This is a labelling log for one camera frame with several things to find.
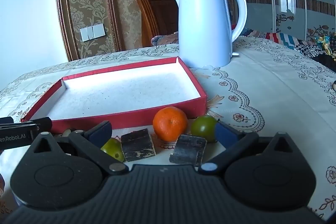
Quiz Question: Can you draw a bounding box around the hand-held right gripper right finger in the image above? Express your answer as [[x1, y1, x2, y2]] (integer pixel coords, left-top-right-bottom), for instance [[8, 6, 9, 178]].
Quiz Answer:
[[198, 120, 294, 174]]

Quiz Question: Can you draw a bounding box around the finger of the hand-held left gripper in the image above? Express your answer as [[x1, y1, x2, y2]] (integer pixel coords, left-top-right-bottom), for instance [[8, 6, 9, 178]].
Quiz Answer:
[[0, 116, 52, 133]]

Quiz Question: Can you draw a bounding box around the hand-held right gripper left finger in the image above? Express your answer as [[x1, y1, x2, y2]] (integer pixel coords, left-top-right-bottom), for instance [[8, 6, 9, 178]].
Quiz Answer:
[[31, 120, 129, 174]]

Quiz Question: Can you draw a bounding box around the green tomato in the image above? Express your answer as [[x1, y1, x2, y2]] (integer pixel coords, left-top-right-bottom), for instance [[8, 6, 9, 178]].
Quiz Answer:
[[190, 115, 218, 143], [100, 137, 125, 163]]

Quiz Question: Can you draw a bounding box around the dark sugarcane piece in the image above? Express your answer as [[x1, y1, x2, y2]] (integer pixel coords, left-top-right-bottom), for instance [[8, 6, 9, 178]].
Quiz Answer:
[[169, 134, 208, 167], [121, 128, 156, 162]]

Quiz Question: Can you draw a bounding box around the red shallow box tray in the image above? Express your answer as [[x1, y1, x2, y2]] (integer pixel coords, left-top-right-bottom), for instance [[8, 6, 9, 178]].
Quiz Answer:
[[21, 56, 208, 135]]

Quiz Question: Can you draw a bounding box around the large orange mandarin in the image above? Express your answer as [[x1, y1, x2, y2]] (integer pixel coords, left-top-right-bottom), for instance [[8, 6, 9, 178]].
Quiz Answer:
[[152, 106, 188, 142]]

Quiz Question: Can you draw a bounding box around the white electric kettle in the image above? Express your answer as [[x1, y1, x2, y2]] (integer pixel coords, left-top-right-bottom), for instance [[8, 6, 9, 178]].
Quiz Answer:
[[170, 0, 248, 69]]

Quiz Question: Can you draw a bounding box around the printed pillow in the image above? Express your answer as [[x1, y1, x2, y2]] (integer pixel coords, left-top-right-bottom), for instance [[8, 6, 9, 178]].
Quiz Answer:
[[150, 32, 180, 46]]

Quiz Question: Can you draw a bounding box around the colourful patterned blanket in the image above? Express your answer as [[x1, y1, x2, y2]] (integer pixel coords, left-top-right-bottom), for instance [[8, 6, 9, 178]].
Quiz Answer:
[[240, 28, 336, 56]]

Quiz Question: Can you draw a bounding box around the dark cloth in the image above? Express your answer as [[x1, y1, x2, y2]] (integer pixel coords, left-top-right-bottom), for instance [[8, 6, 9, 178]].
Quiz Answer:
[[311, 53, 336, 69]]

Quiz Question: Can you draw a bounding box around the yellow and blue cloth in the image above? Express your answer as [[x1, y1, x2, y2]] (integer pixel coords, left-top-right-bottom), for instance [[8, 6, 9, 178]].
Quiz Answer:
[[315, 34, 336, 56]]

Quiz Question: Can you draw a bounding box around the floral sliding door wardrobe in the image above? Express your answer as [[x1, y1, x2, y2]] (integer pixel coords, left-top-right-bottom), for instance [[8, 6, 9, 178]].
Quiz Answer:
[[234, 0, 336, 42]]

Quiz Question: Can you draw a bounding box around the white wall switch panel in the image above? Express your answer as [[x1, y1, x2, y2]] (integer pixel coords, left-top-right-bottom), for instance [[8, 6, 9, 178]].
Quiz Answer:
[[80, 24, 106, 42]]

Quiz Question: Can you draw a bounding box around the gold wall moulding frame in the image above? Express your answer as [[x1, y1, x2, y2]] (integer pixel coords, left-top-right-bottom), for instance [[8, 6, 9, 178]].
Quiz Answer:
[[54, 0, 122, 62]]

